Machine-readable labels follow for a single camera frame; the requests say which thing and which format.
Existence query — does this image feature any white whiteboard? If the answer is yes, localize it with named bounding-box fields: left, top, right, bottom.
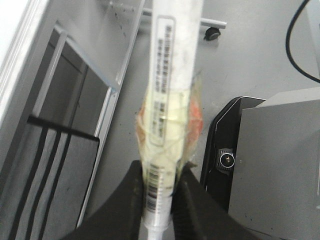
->
left=0, top=0, right=50, bottom=125

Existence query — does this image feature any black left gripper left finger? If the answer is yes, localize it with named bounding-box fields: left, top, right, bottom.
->
left=63, top=160, right=144, bottom=240

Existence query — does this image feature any black caster wheel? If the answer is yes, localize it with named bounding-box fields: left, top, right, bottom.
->
left=203, top=27, right=221, bottom=41

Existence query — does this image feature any white whiteboard marker with tape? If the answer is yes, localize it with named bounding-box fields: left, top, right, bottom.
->
left=137, top=0, right=203, bottom=240

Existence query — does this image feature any grey black striped cloth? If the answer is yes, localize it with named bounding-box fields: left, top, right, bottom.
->
left=0, top=116, right=100, bottom=240

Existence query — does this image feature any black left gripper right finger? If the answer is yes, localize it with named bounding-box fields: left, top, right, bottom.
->
left=171, top=167, right=258, bottom=240

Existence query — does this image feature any black computer case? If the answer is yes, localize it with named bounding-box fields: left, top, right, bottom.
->
left=200, top=87, right=320, bottom=240

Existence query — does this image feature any black cable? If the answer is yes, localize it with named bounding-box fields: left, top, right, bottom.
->
left=285, top=0, right=320, bottom=83

